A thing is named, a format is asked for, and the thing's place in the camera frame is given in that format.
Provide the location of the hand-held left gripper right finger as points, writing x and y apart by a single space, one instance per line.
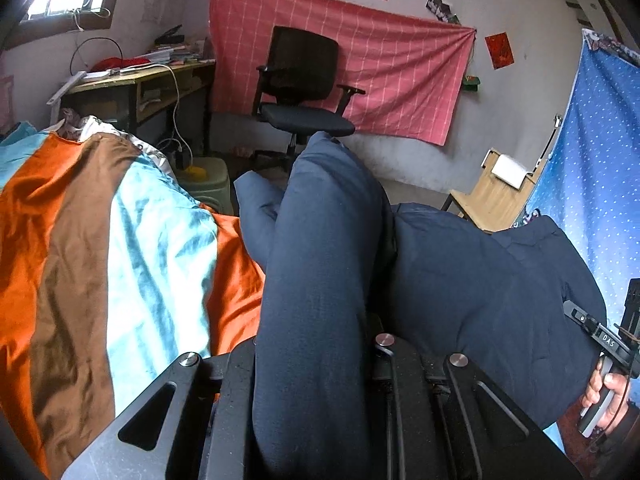
405 390

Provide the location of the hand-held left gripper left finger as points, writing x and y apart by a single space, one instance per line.
235 385

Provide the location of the navy puffer jacket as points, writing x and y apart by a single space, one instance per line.
320 260

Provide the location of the person's right hand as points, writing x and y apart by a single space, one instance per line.
625 395

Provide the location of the orange brown blue striped blanket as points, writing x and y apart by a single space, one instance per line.
150 240

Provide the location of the blue printed hanging cloth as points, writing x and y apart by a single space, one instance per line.
590 160

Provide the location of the light wooden chair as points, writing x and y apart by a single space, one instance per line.
487 200

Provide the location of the grey patterned cloth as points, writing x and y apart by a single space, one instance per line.
90 125

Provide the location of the wooden desk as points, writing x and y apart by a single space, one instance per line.
125 77

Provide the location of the black office chair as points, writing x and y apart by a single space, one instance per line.
300 60

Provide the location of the stack of books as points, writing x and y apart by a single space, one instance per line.
175 54

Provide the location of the red cloth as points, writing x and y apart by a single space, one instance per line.
120 63

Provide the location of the black desk object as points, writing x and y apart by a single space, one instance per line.
169 36

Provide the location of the pink hanging cloth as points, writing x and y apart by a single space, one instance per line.
5 102

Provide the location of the green wall ornament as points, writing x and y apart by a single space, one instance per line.
471 84

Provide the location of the red wall paper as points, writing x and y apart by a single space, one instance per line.
499 50

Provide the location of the pink checked wall cloth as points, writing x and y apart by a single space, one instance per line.
400 60

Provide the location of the dark wall photo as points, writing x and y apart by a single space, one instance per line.
442 10

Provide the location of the white wall drawing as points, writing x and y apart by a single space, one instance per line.
155 0

